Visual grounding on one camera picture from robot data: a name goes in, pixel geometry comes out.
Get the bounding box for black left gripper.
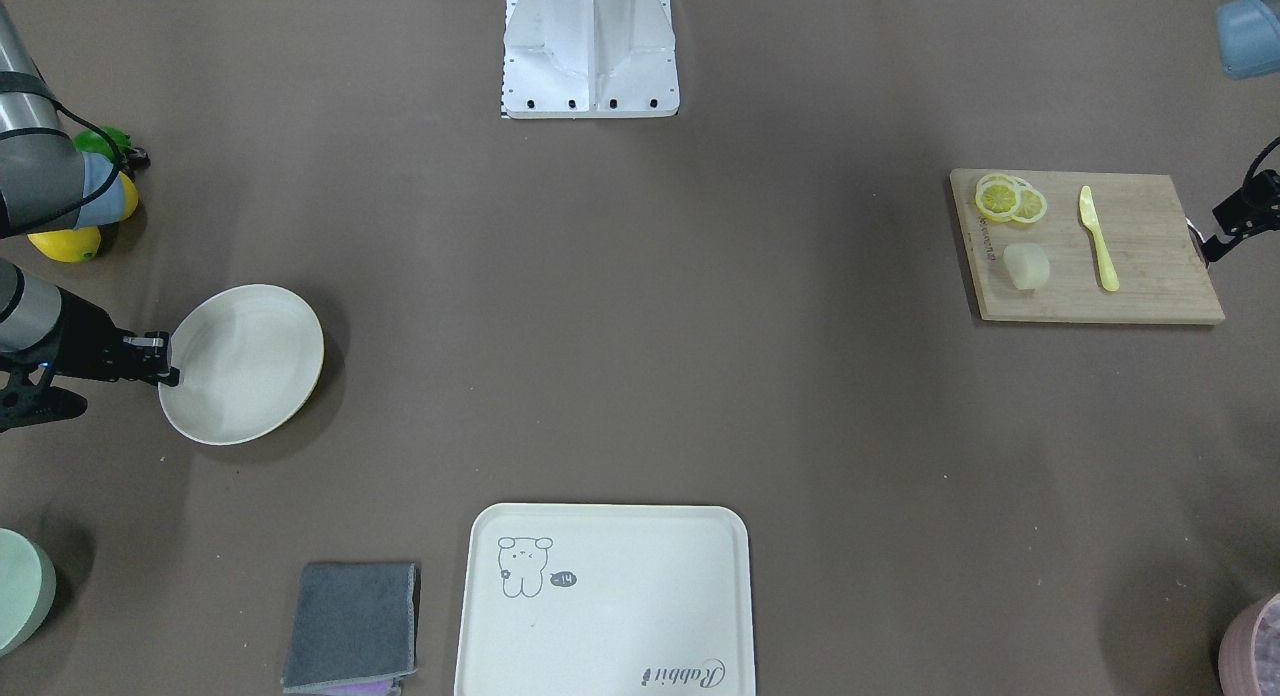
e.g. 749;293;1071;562
1199;169;1279;264

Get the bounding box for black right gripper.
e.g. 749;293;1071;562
3;289;180;431

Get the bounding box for cream round plate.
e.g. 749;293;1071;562
157;283;325;447

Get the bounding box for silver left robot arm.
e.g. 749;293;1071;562
1199;0;1279;264

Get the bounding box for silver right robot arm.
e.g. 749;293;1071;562
1;13;180;430

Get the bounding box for cream rabbit serving tray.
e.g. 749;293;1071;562
454;503;758;695

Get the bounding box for yellow lemon outer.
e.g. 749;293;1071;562
27;226;102;264

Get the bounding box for yellow lemon near lime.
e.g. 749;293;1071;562
116;171;140;223

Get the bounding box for yellow plastic knife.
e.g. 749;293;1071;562
1078;186;1120;292

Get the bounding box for dark purple grapes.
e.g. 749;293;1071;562
122;146;151;178

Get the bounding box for wooden cutting board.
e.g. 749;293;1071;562
948;168;1225;326

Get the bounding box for green plastic lime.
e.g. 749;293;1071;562
72;125;133;160

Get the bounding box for lemon slices stack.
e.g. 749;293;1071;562
974;173;1048;225

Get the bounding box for mint green bowl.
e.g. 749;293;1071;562
1;528;58;656

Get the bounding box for grey folded cloth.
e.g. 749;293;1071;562
282;560;419;695

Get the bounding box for pink bowl with ice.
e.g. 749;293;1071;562
1217;594;1279;695

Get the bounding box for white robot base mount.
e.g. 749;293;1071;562
500;0;681;119

